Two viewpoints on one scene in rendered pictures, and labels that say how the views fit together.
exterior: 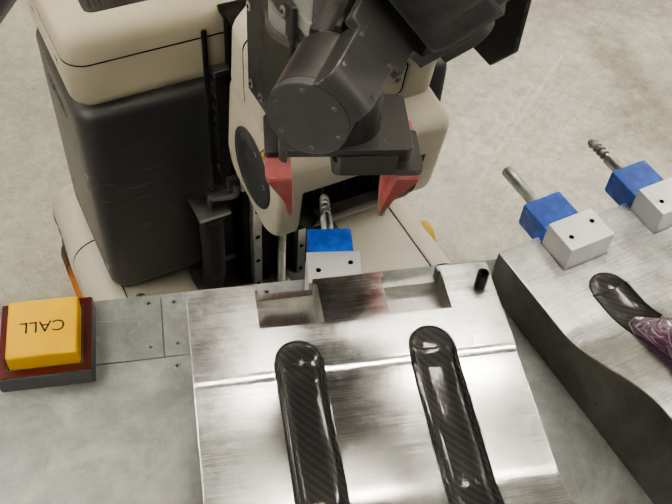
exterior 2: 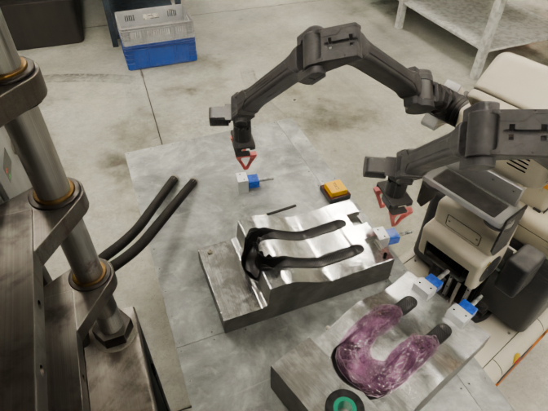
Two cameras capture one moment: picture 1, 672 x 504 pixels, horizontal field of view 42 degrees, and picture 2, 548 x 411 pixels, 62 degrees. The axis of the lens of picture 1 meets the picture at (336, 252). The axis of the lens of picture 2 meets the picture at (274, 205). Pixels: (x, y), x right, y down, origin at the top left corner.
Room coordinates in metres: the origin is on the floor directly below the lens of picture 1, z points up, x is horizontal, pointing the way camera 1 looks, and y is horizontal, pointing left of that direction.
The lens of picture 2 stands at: (0.04, -0.90, 1.87)
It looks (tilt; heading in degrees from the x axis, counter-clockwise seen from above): 44 degrees down; 82
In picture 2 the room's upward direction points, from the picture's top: 1 degrees clockwise
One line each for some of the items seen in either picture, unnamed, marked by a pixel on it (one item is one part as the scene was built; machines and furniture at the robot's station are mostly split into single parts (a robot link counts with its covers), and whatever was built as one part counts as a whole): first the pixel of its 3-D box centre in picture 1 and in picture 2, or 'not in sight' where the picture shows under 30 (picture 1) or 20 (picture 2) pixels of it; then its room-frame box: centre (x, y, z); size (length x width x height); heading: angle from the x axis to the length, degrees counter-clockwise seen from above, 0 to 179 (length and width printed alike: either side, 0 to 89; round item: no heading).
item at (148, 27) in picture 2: not in sight; (154, 24); (-0.44, 3.07, 0.28); 0.61 x 0.41 x 0.15; 12
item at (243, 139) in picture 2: not in sight; (242, 133); (0.11, 0.31, 1.04); 0.10 x 0.07 x 0.07; 96
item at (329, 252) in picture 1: (328, 245); (393, 236); (0.55, 0.01, 0.83); 0.13 x 0.05 x 0.05; 9
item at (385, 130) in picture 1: (345, 102); (395, 187); (0.51, 0.00, 1.04); 0.10 x 0.07 x 0.07; 99
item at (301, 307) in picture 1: (288, 316); (355, 223); (0.43, 0.04, 0.87); 0.05 x 0.05 x 0.04; 14
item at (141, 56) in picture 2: not in sight; (157, 44); (-0.44, 3.08, 0.11); 0.61 x 0.41 x 0.22; 12
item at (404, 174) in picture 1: (369, 169); (395, 211); (0.51, -0.02, 0.97); 0.07 x 0.07 x 0.09; 9
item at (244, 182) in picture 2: not in sight; (255, 180); (0.15, 0.32, 0.83); 0.13 x 0.05 x 0.05; 6
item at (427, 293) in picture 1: (412, 302); (373, 247); (0.45, -0.07, 0.87); 0.05 x 0.05 x 0.04; 14
